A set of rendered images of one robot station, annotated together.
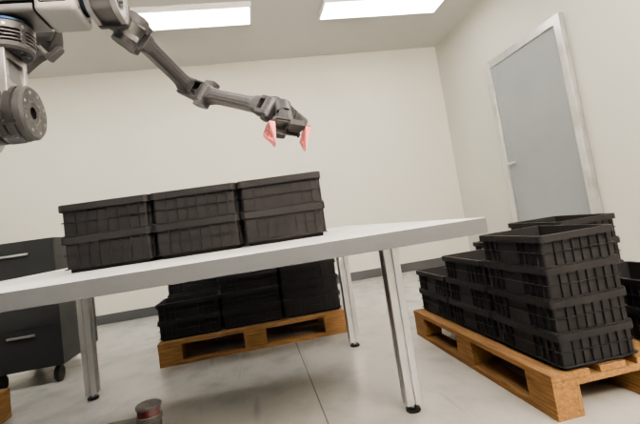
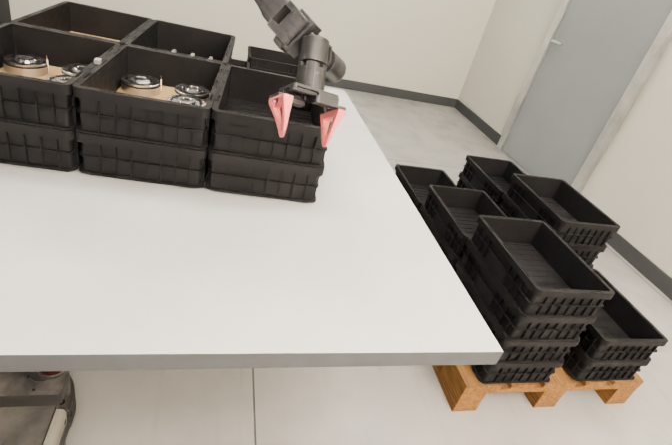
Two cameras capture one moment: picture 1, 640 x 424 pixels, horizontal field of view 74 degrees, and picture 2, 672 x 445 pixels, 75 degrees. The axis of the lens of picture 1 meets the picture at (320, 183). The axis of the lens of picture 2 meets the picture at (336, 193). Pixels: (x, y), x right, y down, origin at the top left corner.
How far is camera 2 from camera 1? 0.77 m
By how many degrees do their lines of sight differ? 35
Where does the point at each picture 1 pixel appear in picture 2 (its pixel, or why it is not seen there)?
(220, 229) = (175, 163)
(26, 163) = not seen: outside the picture
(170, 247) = (99, 164)
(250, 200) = (225, 138)
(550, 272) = (525, 319)
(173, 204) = (111, 111)
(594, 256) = (575, 313)
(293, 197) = (287, 152)
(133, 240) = (45, 141)
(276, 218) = (255, 171)
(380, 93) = not seen: outside the picture
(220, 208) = (181, 135)
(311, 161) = not seen: outside the picture
